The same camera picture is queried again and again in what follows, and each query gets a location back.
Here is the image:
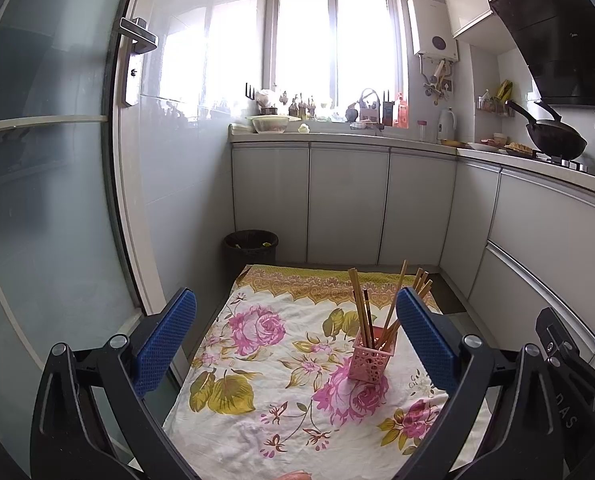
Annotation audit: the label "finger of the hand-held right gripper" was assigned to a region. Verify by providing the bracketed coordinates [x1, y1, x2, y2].
[535, 306, 595, 411]

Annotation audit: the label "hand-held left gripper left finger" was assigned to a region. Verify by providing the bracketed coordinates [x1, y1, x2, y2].
[30, 287, 201, 480]

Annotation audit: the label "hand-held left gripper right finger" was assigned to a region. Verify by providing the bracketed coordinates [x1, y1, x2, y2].
[395, 286, 565, 480]

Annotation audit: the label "pink perforated chopstick holder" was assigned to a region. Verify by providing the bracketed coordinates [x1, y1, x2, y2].
[351, 330, 395, 385]

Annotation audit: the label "black chopstick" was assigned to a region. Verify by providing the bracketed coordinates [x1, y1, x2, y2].
[361, 288, 375, 347]

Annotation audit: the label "white side base cabinets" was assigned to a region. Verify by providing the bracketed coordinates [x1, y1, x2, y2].
[440, 157, 595, 361]

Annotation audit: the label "black trash bin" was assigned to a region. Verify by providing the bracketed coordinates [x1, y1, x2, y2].
[222, 230, 280, 286]

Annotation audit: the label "floral printed cloth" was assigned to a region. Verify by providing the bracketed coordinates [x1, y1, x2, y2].
[162, 264, 493, 480]

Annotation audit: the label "white back base cabinets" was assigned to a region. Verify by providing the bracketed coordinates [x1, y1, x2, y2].
[232, 141, 458, 267]

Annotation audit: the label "gas stove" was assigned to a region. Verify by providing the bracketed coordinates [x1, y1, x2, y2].
[532, 152, 595, 182]

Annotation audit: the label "frosted glass sliding door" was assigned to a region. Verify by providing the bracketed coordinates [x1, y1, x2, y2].
[0, 0, 178, 480]

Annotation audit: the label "black wok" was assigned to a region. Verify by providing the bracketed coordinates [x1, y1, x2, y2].
[506, 100, 588, 161]

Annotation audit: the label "white kettle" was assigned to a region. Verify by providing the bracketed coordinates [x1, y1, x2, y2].
[436, 108, 458, 143]

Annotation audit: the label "pale green basin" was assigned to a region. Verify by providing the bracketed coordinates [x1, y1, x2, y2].
[246, 114, 302, 135]

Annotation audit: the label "water heater pipes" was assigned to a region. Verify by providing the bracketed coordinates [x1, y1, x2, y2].
[420, 57, 453, 106]

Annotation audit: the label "row of small ornaments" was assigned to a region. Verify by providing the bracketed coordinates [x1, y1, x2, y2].
[278, 92, 334, 121]

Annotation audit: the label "kitchen window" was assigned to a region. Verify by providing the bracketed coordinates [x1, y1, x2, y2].
[265, 0, 411, 121]

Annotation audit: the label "black range hood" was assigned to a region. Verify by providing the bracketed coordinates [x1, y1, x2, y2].
[490, 0, 595, 107]

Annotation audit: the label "dark basket with handle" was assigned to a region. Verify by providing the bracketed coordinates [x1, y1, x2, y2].
[360, 88, 382, 123]

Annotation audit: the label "wall spice rack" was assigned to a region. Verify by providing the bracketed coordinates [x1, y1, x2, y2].
[475, 90, 515, 117]

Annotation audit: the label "metal door handle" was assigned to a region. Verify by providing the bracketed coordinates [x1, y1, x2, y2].
[119, 16, 158, 107]

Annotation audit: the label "white wall water heater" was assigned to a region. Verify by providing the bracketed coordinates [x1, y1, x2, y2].
[407, 0, 459, 63]

